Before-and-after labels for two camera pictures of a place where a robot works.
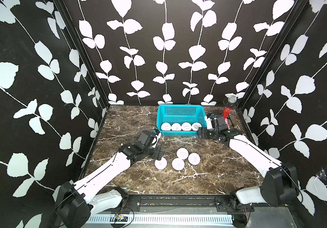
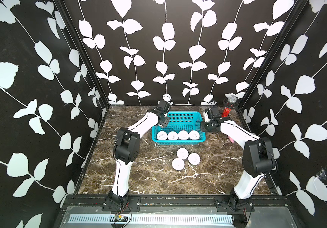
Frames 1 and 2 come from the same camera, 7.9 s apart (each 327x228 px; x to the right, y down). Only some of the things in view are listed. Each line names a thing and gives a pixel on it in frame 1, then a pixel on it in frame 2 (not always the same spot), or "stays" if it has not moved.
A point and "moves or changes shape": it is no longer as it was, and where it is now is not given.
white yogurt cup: (166, 126) → (161, 135)
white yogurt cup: (177, 164) stays
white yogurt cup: (182, 153) stays
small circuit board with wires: (120, 218) stays
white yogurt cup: (186, 126) → (183, 135)
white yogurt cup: (176, 127) → (172, 136)
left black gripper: (158, 152) → (166, 121)
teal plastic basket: (180, 113) moves or changes shape
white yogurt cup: (194, 158) stays
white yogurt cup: (196, 126) → (194, 135)
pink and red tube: (226, 112) stays
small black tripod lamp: (231, 101) stays
